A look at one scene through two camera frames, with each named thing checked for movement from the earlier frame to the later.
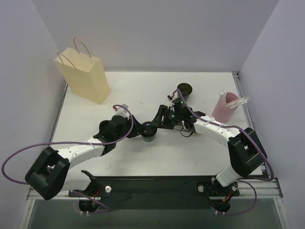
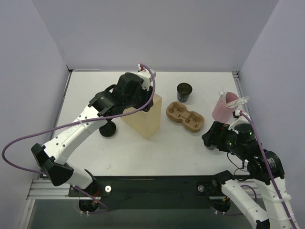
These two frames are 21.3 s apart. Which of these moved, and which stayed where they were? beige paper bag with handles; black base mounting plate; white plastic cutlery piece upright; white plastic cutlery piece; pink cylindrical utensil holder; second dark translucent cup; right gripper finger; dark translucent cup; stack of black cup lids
Moved: beige paper bag with handles; right gripper finger; dark translucent cup
Stayed: white plastic cutlery piece upright; black base mounting plate; pink cylindrical utensil holder; stack of black cup lids; second dark translucent cup; white plastic cutlery piece
